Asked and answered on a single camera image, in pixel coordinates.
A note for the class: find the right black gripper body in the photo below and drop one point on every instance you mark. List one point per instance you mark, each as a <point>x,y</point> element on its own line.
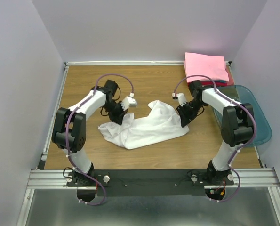
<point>191,108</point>

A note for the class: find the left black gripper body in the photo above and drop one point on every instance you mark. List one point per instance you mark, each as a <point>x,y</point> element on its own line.
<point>115,110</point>

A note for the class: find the white t shirt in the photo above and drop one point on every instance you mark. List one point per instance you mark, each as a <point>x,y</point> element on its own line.
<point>161,124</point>

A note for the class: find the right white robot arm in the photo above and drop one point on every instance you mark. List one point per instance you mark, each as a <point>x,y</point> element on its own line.
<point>220,166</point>

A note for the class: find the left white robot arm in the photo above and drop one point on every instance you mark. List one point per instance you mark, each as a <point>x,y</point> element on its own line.
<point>70,126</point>

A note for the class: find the folded pink t shirt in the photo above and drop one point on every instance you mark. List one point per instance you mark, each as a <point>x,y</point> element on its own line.
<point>211,66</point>

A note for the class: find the folded red t shirt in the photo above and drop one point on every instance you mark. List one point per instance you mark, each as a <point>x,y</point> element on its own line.
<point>205,81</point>

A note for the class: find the teal plastic bin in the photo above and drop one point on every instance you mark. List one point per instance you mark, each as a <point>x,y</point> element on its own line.
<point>259,117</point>

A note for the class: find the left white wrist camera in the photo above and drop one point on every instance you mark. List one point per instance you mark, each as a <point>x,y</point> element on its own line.
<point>128,102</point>

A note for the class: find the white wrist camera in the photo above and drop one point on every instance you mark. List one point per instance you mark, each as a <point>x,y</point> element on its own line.
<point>128,102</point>
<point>180,97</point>

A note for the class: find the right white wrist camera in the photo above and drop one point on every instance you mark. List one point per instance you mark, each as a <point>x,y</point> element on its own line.
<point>180,97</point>

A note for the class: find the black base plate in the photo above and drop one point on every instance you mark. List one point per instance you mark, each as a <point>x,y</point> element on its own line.
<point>115,190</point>

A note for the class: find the aluminium front rail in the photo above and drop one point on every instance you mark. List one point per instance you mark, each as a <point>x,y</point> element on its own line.
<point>61,179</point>

